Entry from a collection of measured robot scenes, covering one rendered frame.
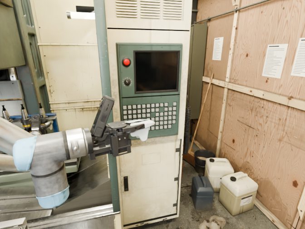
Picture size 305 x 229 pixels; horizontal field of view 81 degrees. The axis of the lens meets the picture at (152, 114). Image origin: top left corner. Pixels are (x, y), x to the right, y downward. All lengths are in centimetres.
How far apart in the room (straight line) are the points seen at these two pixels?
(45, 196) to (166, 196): 144
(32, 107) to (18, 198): 92
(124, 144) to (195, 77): 262
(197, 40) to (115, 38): 194
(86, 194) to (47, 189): 87
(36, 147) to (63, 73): 193
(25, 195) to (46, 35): 159
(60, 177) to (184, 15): 120
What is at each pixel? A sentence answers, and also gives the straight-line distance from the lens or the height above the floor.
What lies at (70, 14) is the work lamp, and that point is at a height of 195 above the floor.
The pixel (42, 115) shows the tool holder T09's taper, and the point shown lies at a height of 124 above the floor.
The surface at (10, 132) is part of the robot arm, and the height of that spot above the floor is 146.
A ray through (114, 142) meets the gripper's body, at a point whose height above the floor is 143.
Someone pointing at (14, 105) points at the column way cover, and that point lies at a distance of 216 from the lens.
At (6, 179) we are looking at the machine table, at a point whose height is 84.
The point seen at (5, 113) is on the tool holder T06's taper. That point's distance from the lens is 155.
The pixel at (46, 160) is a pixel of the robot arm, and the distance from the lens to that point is 49.
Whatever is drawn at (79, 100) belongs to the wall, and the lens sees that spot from 240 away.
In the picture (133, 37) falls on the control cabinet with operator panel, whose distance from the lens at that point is 128.
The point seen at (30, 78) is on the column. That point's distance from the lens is 210.
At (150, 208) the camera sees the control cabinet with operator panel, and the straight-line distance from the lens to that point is 192.
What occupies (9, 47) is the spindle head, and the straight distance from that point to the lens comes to 183.
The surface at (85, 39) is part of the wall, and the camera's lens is 233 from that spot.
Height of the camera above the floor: 166
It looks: 19 degrees down
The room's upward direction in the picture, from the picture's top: straight up
